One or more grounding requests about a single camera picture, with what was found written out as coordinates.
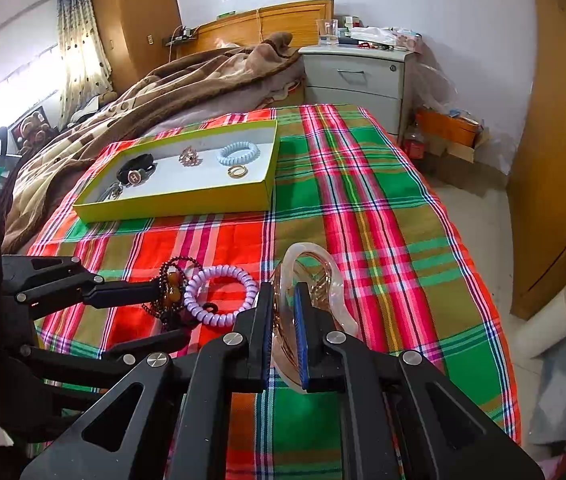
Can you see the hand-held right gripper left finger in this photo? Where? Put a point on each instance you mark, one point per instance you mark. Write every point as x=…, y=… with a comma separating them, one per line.
x=264, y=345

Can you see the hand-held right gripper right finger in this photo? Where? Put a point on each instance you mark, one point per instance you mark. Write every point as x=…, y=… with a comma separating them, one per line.
x=305, y=345

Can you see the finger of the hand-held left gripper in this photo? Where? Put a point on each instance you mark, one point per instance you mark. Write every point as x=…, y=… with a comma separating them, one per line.
x=123, y=292
x=113, y=355

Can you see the clear hair claw clip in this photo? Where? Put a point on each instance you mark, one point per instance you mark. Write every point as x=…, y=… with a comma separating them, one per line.
x=333, y=280

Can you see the yellow cardboard box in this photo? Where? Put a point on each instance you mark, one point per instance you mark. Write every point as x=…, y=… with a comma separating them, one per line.
x=163, y=207

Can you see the gold rhinestone hair clip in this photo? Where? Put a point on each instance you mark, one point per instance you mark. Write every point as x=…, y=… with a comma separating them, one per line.
x=190, y=156

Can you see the plaid cloth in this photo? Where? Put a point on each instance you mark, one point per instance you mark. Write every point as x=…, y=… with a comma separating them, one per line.
x=388, y=240

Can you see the brown teddy bear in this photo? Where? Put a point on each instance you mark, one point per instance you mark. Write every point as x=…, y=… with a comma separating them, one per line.
x=33, y=132

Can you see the brown patterned blanket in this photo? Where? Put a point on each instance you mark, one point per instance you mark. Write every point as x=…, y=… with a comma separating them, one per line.
x=163, y=90

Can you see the window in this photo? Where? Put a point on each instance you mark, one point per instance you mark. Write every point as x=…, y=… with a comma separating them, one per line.
x=18, y=95

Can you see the red drink bottle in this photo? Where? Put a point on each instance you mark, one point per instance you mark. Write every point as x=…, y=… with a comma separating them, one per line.
x=414, y=142

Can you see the white paper roll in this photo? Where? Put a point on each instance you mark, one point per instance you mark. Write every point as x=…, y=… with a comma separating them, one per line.
x=548, y=325

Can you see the grey nightstand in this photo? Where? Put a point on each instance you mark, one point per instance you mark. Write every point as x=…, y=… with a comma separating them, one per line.
x=358, y=105

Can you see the dotted curtain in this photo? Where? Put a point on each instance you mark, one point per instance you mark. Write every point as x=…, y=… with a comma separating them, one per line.
x=83, y=50

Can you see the orange box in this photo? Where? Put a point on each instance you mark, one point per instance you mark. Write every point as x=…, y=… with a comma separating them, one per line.
x=445, y=127

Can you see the power strip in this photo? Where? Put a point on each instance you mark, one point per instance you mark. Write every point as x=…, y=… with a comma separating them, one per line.
x=180, y=36

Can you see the tall wooden wardrobe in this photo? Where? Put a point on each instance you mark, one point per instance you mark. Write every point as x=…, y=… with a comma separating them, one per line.
x=138, y=10

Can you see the clear plastic bag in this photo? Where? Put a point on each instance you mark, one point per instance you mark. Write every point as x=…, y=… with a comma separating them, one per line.
x=435, y=85

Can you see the drinking glass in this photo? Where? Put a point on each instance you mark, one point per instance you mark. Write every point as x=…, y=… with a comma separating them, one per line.
x=327, y=32

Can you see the clutter on nightstand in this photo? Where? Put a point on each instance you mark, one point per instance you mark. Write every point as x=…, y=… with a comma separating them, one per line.
x=383, y=37

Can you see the wooden headboard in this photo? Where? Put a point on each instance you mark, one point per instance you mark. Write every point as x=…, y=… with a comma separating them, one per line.
x=283, y=17

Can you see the wooden door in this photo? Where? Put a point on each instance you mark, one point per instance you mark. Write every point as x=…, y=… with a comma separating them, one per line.
x=563, y=135

